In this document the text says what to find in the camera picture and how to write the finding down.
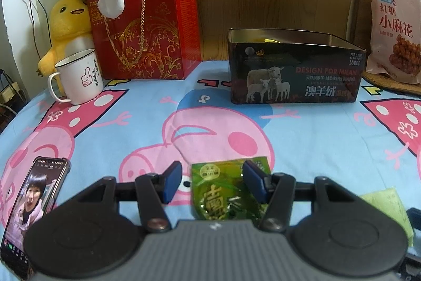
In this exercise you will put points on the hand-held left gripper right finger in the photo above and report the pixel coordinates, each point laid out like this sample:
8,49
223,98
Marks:
255,183

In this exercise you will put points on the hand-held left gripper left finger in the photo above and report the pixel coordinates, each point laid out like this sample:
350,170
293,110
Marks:
172,184

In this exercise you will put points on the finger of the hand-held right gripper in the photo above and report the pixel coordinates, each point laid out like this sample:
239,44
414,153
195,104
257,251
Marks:
415,215

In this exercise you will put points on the pale green snack packet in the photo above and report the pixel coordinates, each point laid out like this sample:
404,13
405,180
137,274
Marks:
389,208

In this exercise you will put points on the dark green shiny snack packet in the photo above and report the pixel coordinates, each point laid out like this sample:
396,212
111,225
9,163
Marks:
217,192

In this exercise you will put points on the black tin box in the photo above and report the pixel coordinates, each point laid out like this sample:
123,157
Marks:
296,77

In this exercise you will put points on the printed blanket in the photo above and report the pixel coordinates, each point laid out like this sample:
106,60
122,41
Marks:
131,123

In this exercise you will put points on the white enamel mug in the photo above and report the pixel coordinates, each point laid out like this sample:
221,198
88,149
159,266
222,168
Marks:
82,77

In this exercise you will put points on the smartphone in clear case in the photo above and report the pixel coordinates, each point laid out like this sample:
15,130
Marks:
29,208

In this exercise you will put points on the red gift box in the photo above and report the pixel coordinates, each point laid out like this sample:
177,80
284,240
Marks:
158,30

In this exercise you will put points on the pink snack bag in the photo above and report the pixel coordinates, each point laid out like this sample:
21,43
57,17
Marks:
394,30

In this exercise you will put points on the beige power strip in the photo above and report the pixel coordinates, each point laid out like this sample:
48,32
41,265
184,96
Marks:
8,90

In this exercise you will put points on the yellow duck plush toy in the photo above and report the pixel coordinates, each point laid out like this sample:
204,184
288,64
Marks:
69,21

